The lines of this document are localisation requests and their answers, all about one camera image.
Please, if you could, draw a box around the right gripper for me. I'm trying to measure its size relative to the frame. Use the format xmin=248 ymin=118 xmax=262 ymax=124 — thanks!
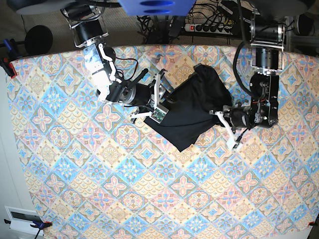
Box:
xmin=107 ymin=68 xmax=174 ymax=107

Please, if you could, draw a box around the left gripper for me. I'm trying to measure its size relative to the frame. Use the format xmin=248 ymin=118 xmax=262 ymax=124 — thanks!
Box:
xmin=223 ymin=105 xmax=254 ymax=131

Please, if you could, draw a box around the black t-shirt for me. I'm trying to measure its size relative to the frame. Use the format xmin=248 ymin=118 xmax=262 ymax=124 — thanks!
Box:
xmin=144 ymin=64 xmax=232 ymax=152

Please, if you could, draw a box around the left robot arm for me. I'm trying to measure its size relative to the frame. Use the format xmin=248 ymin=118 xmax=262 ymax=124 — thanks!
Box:
xmin=223 ymin=9 xmax=286 ymax=130

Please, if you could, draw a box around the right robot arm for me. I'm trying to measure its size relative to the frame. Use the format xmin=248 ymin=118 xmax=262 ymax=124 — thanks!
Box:
xmin=61 ymin=1 xmax=174 ymax=110

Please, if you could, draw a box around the white power strip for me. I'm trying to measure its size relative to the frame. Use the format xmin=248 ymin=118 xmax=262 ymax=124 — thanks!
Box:
xmin=184 ymin=23 xmax=232 ymax=35

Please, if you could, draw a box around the patterned tablecloth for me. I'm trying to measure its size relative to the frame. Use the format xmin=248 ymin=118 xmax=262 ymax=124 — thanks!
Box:
xmin=6 ymin=51 xmax=319 ymax=239

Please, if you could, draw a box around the black round speaker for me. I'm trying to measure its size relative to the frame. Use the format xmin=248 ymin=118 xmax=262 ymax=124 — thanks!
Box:
xmin=24 ymin=25 xmax=53 ymax=56

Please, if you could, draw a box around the orange clamp lower right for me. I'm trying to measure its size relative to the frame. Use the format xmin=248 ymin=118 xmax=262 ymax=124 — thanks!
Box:
xmin=308 ymin=222 xmax=318 ymax=227

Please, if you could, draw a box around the orange black clamp left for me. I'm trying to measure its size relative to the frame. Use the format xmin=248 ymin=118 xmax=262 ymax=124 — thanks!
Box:
xmin=0 ymin=58 xmax=17 ymax=79

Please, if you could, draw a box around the blue clamp upper left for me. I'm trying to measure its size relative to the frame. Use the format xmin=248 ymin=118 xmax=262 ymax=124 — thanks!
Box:
xmin=0 ymin=38 xmax=16 ymax=52

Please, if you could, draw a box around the blue orange clamp lower left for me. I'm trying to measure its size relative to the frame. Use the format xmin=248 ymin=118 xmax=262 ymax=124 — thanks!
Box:
xmin=4 ymin=219 xmax=52 ymax=231

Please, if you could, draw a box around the white floor vent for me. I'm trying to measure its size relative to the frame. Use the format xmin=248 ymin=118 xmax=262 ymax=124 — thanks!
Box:
xmin=5 ymin=206 xmax=41 ymax=236

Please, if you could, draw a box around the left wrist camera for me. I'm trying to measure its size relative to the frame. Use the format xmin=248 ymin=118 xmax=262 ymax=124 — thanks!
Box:
xmin=226 ymin=138 xmax=243 ymax=150

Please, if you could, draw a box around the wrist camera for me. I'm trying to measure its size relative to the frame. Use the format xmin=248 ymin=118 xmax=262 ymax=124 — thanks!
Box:
xmin=150 ymin=107 xmax=168 ymax=123
xmin=226 ymin=138 xmax=243 ymax=150

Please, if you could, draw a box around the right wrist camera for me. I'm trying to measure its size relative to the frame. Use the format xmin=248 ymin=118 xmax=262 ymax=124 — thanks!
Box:
xmin=150 ymin=107 xmax=168 ymax=123

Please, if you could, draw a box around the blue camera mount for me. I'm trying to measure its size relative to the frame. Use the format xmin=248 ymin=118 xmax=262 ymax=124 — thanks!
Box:
xmin=118 ymin=0 xmax=196 ymax=16

